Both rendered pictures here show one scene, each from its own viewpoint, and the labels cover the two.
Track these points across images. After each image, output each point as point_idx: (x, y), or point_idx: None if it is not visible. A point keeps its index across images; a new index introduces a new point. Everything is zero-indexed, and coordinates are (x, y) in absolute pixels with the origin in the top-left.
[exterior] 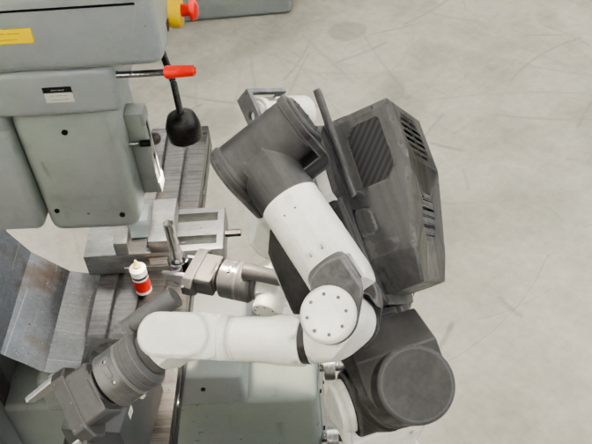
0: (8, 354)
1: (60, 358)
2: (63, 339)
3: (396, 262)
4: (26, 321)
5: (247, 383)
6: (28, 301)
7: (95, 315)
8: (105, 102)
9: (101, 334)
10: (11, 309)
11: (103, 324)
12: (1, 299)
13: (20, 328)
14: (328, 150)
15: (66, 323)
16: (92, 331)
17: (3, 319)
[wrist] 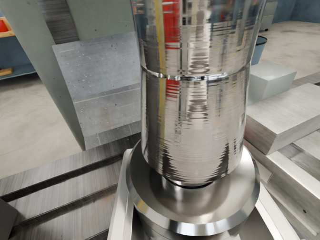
0: (76, 105)
1: (101, 141)
2: (122, 134)
3: None
4: (115, 102)
5: None
6: (134, 94)
7: (135, 136)
8: None
9: (111, 153)
10: (115, 86)
11: (125, 148)
12: (114, 73)
13: (106, 100)
14: None
15: (138, 127)
16: (114, 144)
17: (100, 85)
